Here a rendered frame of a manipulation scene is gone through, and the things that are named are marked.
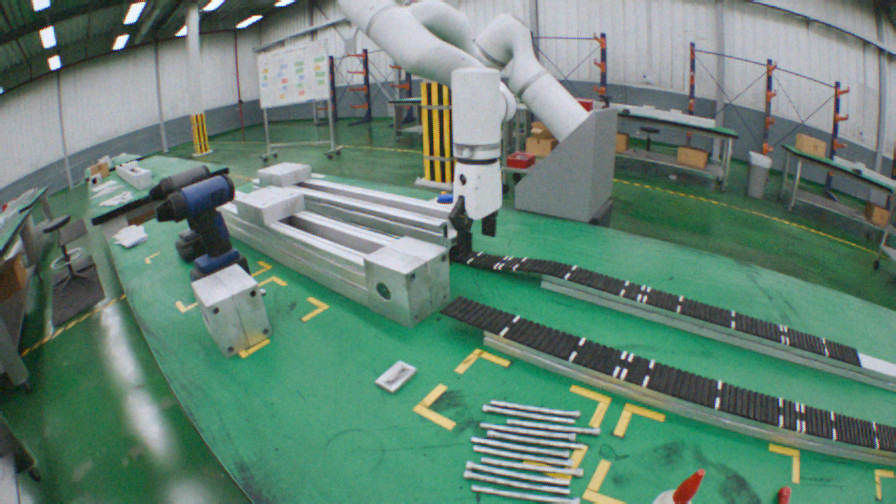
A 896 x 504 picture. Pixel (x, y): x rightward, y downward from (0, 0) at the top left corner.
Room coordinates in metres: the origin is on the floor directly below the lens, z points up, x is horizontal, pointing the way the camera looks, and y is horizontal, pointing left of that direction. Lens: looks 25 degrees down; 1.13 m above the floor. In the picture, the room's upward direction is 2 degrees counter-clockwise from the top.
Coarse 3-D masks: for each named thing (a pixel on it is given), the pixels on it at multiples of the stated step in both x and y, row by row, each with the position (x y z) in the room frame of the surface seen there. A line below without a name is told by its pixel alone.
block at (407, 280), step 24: (408, 240) 0.59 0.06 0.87; (384, 264) 0.50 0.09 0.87; (408, 264) 0.50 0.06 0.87; (432, 264) 0.52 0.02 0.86; (384, 288) 0.50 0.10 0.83; (408, 288) 0.48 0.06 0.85; (432, 288) 0.52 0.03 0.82; (384, 312) 0.51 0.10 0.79; (408, 312) 0.47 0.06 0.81; (432, 312) 0.51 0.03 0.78
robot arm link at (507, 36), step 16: (512, 16) 1.15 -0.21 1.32; (496, 32) 1.14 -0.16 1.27; (512, 32) 1.11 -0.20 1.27; (528, 32) 1.16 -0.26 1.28; (496, 48) 1.15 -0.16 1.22; (512, 48) 1.12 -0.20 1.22; (528, 48) 1.13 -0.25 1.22; (528, 64) 1.10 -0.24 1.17; (512, 80) 1.11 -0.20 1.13; (528, 80) 1.08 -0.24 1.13
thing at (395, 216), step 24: (312, 192) 0.95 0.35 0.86; (336, 192) 0.98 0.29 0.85; (360, 192) 0.92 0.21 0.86; (336, 216) 0.87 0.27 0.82; (360, 216) 0.82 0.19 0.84; (384, 216) 0.77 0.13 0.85; (408, 216) 0.73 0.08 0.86; (432, 216) 0.78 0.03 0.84; (432, 240) 0.69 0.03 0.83; (456, 240) 0.73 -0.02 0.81
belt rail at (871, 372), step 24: (552, 288) 0.57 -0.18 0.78; (576, 288) 0.54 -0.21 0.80; (648, 312) 0.46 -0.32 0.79; (672, 312) 0.44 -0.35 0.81; (720, 336) 0.38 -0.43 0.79; (744, 336) 0.35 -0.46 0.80; (792, 360) 0.28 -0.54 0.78; (816, 360) 0.26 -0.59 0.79; (864, 360) 0.19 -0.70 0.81; (888, 384) 0.13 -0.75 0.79
